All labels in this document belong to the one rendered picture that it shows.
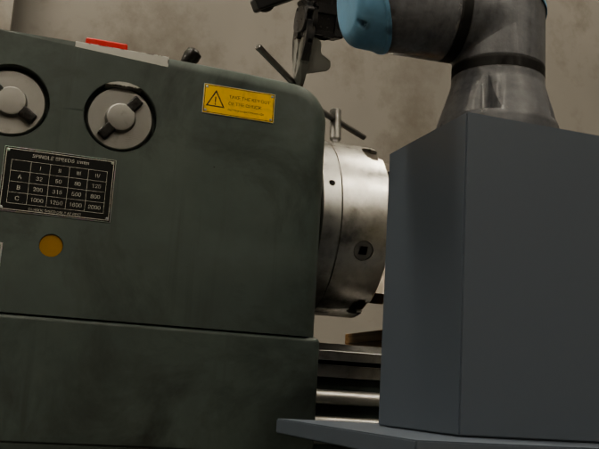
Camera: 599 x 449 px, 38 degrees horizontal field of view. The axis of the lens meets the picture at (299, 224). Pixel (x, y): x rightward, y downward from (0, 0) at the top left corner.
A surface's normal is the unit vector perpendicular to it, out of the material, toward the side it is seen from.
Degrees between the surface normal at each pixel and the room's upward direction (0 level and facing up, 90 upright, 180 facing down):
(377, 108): 90
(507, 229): 90
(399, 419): 90
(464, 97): 73
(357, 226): 99
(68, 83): 90
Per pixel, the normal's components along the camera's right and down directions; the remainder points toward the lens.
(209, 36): 0.33, -0.16
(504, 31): -0.09, -0.18
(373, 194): 0.31, -0.39
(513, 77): 0.10, -0.47
